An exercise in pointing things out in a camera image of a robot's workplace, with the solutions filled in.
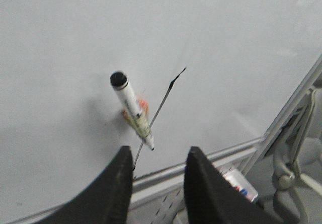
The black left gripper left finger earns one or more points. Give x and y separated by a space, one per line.
106 199

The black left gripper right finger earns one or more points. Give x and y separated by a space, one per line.
209 198

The white whiteboard marker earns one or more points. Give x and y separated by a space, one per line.
125 93

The white upper marker tray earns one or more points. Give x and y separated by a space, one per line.
239 182

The grey office chair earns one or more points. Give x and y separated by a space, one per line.
297 167

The whiteboard with aluminium frame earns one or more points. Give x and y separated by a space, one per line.
218 72

